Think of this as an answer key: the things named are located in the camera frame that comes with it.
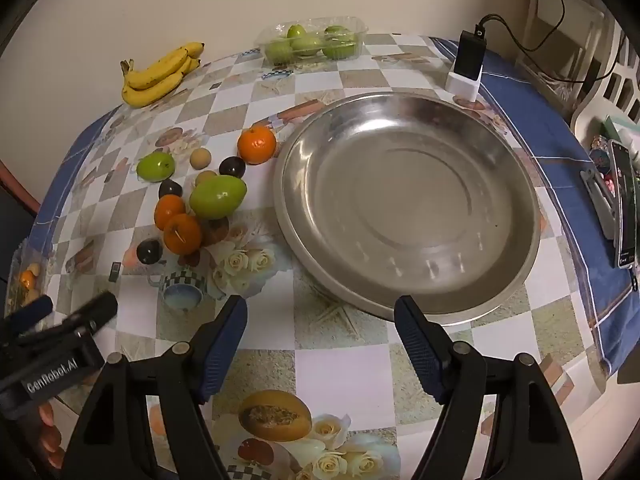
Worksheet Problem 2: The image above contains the person's left hand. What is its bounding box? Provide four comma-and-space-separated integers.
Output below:
37, 402, 68, 468

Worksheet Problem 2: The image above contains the white charger base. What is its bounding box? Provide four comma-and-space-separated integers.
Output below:
446, 71, 482, 102

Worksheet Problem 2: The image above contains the reddish wooden furniture edge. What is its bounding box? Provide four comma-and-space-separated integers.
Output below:
0, 160, 42, 215

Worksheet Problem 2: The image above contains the clear plastic fruit container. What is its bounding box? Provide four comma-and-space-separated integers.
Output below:
258, 16, 369, 67

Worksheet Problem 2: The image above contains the large orange tangerine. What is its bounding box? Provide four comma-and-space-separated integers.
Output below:
237, 126, 277, 165

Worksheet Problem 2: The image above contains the black cable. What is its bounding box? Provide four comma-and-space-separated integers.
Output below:
475, 0, 601, 86

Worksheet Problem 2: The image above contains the small orange tangerine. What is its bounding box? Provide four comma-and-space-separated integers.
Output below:
163, 214, 203, 255
153, 195, 187, 228

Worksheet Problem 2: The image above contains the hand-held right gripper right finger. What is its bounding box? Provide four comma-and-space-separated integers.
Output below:
394, 295, 583, 480

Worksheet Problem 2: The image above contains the green mango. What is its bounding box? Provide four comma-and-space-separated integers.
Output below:
188, 175, 248, 221

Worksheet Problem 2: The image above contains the grey phone stand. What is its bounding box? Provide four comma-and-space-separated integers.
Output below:
580, 167, 618, 241

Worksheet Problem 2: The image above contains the bunch of yellow bananas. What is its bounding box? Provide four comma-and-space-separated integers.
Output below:
120, 41, 206, 108

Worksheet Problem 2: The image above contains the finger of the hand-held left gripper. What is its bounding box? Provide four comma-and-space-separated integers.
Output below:
60, 292, 119, 342
2, 296, 54, 335

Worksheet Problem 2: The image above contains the checkered printed tablecloth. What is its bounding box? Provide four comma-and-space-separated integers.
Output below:
10, 34, 636, 480

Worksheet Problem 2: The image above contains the green apple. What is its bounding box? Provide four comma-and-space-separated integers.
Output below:
136, 152, 177, 182

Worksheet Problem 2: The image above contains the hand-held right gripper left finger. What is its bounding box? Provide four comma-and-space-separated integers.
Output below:
60, 295, 249, 480

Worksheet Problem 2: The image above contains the beige wooden chair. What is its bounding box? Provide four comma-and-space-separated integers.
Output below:
520, 0, 607, 92

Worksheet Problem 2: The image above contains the white plastic chair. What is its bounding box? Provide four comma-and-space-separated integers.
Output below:
570, 25, 640, 136

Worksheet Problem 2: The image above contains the clear plastic bag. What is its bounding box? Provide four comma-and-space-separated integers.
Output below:
5, 245, 51, 317

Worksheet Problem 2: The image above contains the stainless steel basin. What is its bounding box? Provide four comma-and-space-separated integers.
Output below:
272, 92, 542, 328

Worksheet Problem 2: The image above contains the black power adapter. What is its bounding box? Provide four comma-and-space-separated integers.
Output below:
454, 29, 487, 81

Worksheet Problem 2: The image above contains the black smartphone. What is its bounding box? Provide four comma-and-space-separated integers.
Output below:
609, 139, 639, 269

